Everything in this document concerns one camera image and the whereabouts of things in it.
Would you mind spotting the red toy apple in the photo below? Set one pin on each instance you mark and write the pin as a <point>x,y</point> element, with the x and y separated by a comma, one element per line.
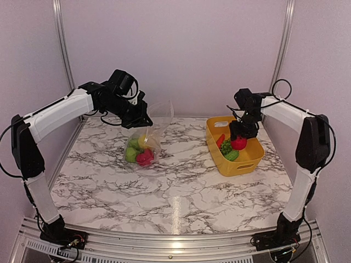
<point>239,143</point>

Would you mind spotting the red toy chili pepper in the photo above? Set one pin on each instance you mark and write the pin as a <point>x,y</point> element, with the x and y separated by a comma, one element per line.
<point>220,140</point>

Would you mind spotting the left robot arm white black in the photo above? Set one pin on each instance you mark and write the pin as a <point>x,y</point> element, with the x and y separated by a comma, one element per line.
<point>29,130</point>

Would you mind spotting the green toy apple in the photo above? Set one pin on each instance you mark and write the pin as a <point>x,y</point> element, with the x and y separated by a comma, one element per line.
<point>134,143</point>

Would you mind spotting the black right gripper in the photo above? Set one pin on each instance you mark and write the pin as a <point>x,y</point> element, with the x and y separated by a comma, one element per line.
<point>235,130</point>

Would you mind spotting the front aluminium rail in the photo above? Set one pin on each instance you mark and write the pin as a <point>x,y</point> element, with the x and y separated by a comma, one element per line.
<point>114,246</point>

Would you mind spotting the aluminium frame post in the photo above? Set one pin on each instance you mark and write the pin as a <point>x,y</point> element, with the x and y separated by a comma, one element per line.
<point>58,17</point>
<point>285,38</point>

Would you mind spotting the clear zip top bag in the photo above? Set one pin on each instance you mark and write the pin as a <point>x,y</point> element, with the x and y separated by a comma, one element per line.
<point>161,114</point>

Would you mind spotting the dark green toy broccoli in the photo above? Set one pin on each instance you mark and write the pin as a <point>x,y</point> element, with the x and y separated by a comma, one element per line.
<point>226,147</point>

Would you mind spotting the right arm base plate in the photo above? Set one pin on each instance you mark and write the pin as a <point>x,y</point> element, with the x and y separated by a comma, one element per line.
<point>270,240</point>

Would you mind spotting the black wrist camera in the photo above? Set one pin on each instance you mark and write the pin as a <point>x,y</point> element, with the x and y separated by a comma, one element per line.
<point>122,82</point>
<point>241,97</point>

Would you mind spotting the right aluminium frame post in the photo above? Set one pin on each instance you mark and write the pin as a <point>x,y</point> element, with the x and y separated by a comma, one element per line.
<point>285,38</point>

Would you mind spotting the light green toy cabbage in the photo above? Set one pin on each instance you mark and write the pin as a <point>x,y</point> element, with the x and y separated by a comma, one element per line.
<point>131,155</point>

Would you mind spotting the green toy cucumber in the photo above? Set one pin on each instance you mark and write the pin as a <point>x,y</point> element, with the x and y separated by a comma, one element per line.
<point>232,155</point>

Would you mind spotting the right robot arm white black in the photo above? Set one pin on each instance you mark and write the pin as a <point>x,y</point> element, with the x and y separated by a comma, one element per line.
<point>313,148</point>

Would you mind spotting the left aluminium frame post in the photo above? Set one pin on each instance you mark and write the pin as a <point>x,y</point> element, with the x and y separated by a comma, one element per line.
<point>58,17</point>

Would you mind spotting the yellow toy pepper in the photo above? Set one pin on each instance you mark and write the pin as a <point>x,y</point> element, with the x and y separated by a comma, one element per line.
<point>142,141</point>

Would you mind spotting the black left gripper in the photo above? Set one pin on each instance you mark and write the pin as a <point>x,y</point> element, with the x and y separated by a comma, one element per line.
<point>138,120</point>

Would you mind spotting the red toy tomato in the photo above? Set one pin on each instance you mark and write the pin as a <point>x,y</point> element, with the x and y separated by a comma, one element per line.
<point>145,158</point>

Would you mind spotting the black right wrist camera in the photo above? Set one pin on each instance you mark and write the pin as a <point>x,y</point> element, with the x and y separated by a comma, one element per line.
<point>241,97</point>

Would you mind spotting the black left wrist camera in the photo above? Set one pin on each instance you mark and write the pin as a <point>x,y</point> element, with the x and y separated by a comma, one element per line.
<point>122,82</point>

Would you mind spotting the yellow plastic basket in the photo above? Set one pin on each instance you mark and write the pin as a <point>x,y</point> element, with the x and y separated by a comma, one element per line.
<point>248,158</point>

